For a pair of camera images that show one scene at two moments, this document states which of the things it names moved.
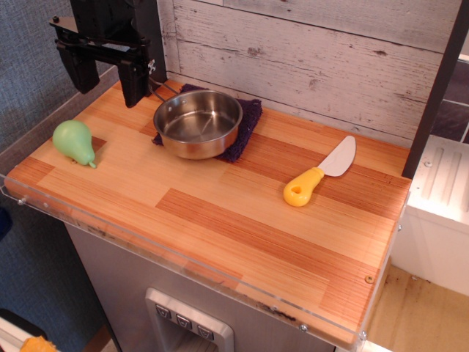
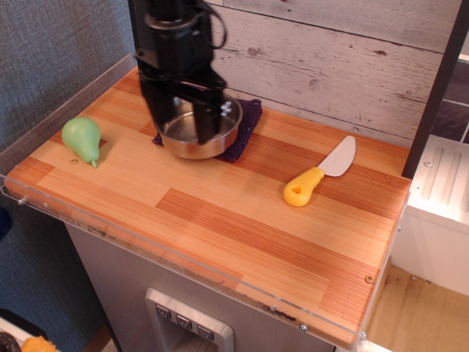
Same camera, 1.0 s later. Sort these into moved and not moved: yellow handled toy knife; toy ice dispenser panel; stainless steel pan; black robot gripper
Moved: black robot gripper
Not moved: stainless steel pan; toy ice dispenser panel; yellow handled toy knife
